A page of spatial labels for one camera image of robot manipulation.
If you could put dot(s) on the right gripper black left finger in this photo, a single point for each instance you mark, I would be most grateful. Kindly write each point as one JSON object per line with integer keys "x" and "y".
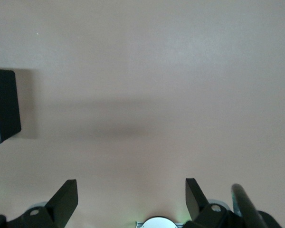
{"x": 61, "y": 204}

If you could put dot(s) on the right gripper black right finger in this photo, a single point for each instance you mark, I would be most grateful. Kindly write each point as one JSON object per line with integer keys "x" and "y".
{"x": 194, "y": 202}

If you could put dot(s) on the black rectangular plastic box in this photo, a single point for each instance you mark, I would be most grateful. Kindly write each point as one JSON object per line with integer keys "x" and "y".
{"x": 7, "y": 102}

